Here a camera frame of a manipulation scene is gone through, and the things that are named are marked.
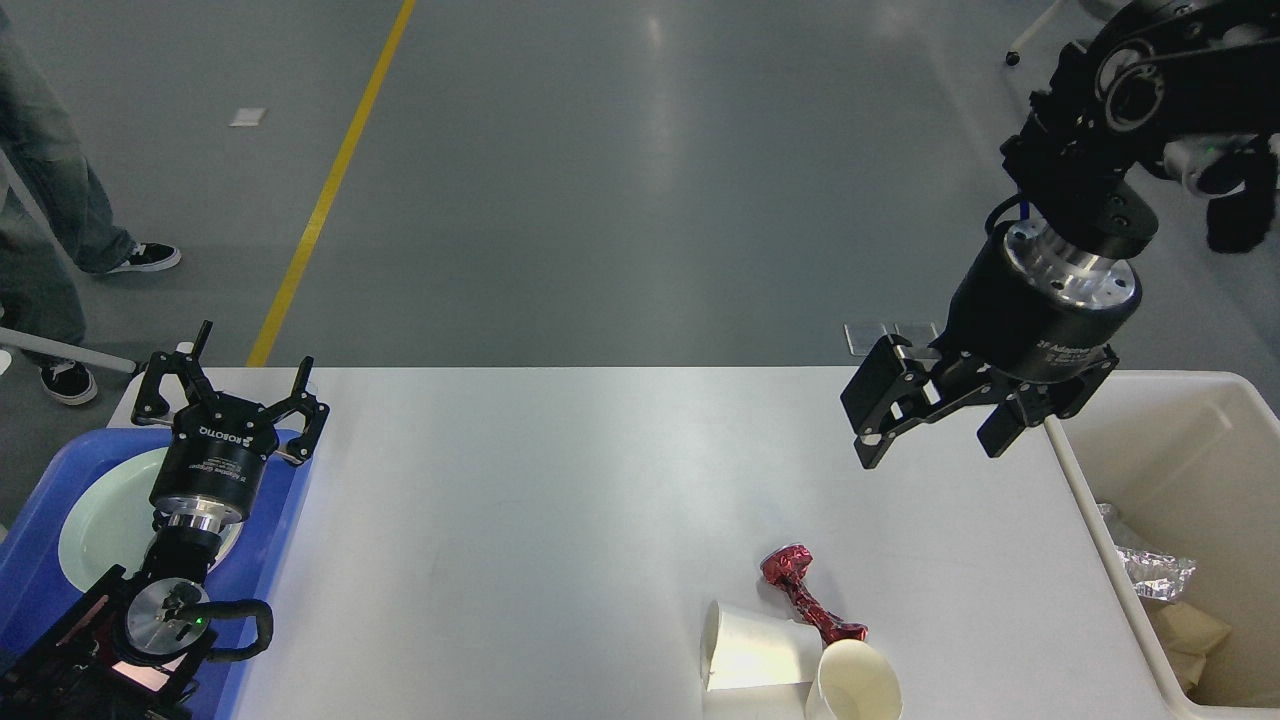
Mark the right floor socket cover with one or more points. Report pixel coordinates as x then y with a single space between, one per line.
918 334

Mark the aluminium foil tray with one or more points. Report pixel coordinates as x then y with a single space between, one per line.
1156 576
1120 532

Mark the beige plastic bin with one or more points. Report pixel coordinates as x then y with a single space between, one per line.
1190 460

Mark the white chair leg left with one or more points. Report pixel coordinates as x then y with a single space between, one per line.
13 207

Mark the brown paper sheet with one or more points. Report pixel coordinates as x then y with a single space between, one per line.
1187 636

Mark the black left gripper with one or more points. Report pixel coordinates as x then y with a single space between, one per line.
215 465

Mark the red foil wrapper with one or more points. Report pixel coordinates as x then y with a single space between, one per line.
785 569

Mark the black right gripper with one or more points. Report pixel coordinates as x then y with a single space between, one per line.
1029 307

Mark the floor socket cover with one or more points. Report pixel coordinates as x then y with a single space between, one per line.
861 337
918 334

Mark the white paper cup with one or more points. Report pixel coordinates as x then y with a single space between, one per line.
743 649
854 681

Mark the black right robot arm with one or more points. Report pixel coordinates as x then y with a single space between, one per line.
1185 89

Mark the left floor socket cover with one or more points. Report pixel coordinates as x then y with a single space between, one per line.
861 337

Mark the lying white paper cup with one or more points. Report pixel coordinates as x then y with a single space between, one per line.
743 649

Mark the mint green plate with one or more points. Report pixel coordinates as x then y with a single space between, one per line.
112 523

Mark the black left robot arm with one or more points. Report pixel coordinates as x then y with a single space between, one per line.
131 646

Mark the person's leg and shoe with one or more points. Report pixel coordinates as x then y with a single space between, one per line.
41 143

